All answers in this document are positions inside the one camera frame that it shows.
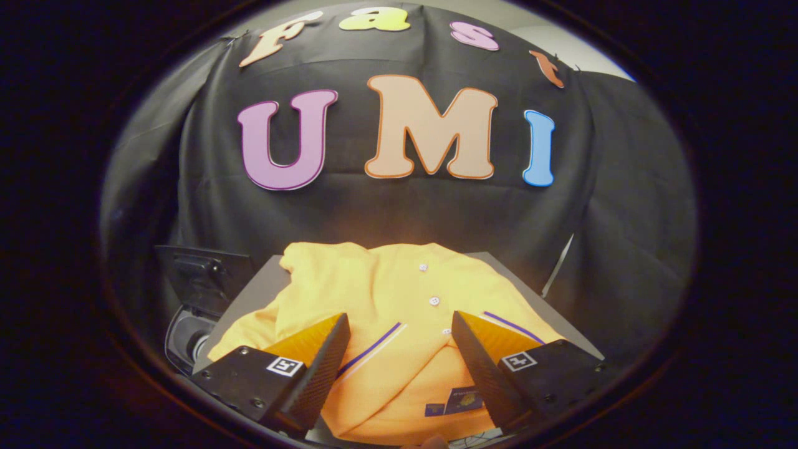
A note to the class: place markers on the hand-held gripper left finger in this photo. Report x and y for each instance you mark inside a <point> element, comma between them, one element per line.
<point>321,374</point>

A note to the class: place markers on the beige cabinet with dark frame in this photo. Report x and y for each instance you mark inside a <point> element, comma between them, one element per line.
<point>255,287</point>

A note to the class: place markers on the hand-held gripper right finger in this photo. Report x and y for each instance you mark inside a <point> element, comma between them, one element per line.
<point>483,374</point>

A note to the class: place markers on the orange button shirt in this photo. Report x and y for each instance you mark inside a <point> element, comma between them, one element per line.
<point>386,293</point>

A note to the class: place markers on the black backdrop cloth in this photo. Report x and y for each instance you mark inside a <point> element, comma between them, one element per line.
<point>386,212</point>

